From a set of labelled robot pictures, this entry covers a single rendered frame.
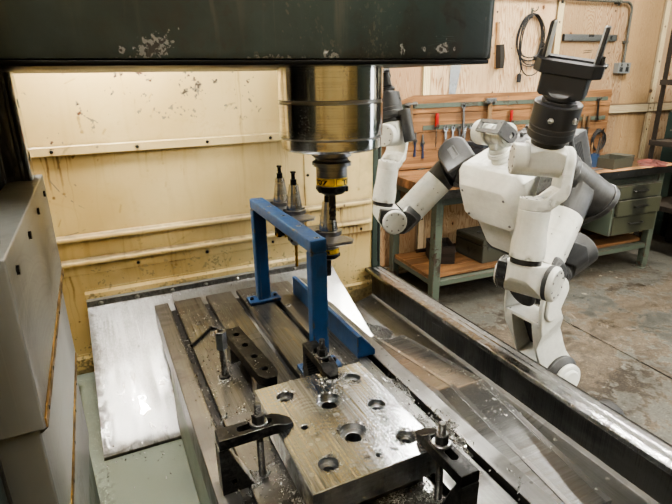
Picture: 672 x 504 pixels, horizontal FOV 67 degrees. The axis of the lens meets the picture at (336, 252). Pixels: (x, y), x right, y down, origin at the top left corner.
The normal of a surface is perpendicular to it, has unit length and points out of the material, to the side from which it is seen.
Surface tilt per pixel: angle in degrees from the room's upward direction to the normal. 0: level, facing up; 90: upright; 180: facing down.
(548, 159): 106
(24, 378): 90
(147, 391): 24
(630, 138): 90
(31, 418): 90
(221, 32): 90
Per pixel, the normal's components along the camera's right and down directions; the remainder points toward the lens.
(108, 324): 0.16, -0.74
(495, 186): -0.85, -0.21
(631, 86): 0.38, 0.29
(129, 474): -0.02, -0.95
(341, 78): 0.18, 0.32
